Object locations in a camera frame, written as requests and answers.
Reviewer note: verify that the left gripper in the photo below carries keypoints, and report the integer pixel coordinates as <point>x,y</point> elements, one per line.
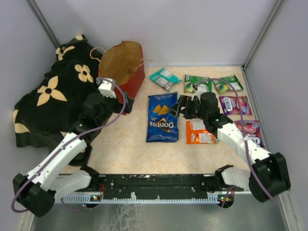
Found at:
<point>128,105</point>

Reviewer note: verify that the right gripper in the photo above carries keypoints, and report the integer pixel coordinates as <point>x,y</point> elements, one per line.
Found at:
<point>182,101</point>

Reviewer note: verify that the blue Doritos chip bag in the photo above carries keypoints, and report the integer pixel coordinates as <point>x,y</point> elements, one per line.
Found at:
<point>162,126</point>

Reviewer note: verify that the orange candy bag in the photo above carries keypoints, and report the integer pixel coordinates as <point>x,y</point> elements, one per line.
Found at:
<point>196,133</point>

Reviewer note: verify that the teal mint candy bag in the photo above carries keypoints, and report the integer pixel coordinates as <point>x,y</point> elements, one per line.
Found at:
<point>164,79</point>

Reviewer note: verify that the green candy bag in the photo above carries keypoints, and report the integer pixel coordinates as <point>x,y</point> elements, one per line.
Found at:
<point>193,83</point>
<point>228,83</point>

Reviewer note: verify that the red paper bag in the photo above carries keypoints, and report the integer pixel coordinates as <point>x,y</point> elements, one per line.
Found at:
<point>124,63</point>

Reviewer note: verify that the purple candy bag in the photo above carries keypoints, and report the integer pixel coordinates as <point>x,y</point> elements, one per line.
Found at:
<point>231,106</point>

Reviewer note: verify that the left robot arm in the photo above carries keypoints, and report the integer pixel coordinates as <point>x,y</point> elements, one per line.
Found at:
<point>40,188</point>

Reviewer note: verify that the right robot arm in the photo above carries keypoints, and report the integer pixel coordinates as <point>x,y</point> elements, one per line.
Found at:
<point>268,174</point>

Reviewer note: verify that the black floral blanket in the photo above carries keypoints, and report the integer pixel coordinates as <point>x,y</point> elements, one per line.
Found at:
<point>45,115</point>

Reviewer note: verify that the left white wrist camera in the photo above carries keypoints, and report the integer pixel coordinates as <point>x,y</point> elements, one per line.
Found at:
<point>106,87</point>

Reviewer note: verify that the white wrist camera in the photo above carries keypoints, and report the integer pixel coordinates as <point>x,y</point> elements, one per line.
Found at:
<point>106,87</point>
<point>199,92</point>

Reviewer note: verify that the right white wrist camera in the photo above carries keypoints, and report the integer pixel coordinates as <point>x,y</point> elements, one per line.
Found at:
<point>199,92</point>

